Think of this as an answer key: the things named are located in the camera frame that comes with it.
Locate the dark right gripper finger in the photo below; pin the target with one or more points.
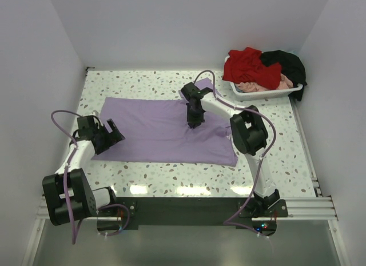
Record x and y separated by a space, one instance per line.
191 124
199 120

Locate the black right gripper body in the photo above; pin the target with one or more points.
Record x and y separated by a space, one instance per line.
193 114

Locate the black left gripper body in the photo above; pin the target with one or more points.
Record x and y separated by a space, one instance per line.
104 138

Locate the lilac t shirt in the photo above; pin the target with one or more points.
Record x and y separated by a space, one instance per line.
157 131

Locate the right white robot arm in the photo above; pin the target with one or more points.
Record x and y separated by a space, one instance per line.
249 136

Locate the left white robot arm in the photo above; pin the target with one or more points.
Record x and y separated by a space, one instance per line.
67 190

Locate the white laundry basket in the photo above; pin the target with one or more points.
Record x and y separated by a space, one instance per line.
240 96

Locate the red t shirt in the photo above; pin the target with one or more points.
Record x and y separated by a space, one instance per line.
244 66

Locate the pink t shirt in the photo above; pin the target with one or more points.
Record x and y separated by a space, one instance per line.
250 87

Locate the black t shirt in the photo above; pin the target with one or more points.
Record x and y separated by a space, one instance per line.
292 68

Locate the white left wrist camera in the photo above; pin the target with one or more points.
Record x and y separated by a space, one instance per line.
94 114

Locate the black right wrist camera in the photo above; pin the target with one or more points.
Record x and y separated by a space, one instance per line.
191 92

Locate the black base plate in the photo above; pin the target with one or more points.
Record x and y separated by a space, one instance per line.
133 212

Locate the aluminium frame rail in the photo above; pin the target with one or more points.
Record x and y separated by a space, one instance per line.
308 236

